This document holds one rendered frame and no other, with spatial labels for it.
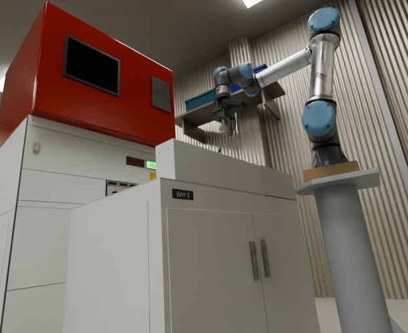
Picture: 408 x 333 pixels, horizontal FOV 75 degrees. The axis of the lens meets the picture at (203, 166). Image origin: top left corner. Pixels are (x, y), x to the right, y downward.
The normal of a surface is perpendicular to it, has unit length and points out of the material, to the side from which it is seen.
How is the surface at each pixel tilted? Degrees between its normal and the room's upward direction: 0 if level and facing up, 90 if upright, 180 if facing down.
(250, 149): 90
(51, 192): 90
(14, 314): 90
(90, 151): 90
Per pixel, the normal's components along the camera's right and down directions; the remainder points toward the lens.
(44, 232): 0.73, -0.25
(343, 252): -0.60, -0.19
